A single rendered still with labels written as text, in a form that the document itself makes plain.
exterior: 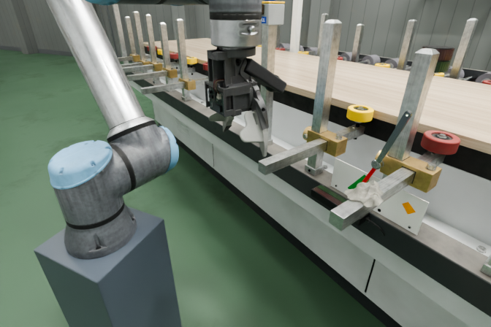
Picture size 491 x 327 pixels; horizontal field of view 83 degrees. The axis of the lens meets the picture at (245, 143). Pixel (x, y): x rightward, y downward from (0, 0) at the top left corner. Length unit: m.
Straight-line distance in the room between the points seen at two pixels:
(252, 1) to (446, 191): 0.78
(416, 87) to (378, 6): 4.53
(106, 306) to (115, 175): 0.34
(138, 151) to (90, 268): 0.32
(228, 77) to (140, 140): 0.42
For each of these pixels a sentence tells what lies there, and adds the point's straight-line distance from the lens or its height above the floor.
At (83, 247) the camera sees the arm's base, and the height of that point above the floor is 0.64.
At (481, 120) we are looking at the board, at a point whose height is 0.90.
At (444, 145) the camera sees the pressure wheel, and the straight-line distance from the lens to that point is 0.84.
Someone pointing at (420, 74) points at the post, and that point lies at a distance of 0.71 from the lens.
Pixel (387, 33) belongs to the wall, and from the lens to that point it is 5.22.
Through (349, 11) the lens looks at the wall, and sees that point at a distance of 5.23.
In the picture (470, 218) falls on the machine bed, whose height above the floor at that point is 0.67.
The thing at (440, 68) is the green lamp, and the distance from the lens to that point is 0.74.
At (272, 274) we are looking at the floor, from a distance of 1.54.
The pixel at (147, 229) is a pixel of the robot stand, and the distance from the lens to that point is 0.92.
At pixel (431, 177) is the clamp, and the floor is 0.86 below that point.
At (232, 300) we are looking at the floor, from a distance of 1.45.
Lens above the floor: 1.20
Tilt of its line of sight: 26 degrees down
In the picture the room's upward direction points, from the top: straight up
